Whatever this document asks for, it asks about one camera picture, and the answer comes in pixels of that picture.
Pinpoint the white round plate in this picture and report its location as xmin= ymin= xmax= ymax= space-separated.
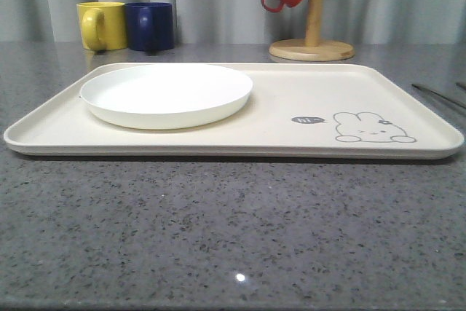
xmin=80 ymin=63 xmax=253 ymax=130

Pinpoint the silver fork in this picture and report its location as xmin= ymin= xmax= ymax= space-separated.
xmin=411 ymin=83 xmax=465 ymax=109

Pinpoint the cream rabbit print tray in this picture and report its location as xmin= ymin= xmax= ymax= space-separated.
xmin=4 ymin=63 xmax=465 ymax=160

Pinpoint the wooden mug tree stand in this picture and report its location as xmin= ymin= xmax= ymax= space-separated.
xmin=269 ymin=0 xmax=355 ymax=62

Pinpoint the dark blue mug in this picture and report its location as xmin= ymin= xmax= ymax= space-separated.
xmin=124 ymin=2 xmax=175 ymax=52

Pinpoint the yellow mug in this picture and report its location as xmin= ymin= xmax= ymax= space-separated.
xmin=76 ymin=1 xmax=127 ymax=52

